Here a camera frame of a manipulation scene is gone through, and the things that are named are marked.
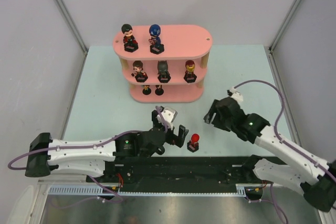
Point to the red gold armor figurine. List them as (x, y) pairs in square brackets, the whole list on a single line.
[(190, 76)]

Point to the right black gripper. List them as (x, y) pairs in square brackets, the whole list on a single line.
[(219, 114)]

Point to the grey masked bat figurine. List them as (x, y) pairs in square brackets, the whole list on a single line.
[(163, 73)]

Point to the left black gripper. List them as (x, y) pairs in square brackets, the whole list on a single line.
[(169, 128)]

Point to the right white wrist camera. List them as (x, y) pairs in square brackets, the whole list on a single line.
[(234, 94)]

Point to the dark-haired red-suit figurine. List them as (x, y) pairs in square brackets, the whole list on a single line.
[(129, 41)]

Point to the brown-haired archer figurine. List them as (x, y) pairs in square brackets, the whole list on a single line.
[(138, 73)]

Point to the red spider hero figurine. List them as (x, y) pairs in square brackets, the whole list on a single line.
[(193, 144)]

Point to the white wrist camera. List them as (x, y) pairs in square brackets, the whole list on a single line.
[(234, 94), (166, 117)]

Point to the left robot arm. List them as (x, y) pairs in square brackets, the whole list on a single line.
[(48, 155)]

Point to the pink three-tier shelf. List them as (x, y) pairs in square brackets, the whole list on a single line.
[(181, 43)]

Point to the blue shield hero figurine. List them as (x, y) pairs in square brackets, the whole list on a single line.
[(156, 47)]

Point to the white slotted cable duct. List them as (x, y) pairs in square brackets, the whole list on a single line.
[(239, 190)]

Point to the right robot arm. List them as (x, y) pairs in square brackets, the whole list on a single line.
[(303, 172)]

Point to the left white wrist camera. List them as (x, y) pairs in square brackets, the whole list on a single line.
[(166, 117)]

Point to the black-haired red dress figurine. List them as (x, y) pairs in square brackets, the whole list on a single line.
[(159, 90)]

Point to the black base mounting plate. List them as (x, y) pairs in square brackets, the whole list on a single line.
[(183, 174)]

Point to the teal-haired princess figurine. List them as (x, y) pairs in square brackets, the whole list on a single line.
[(146, 89)]

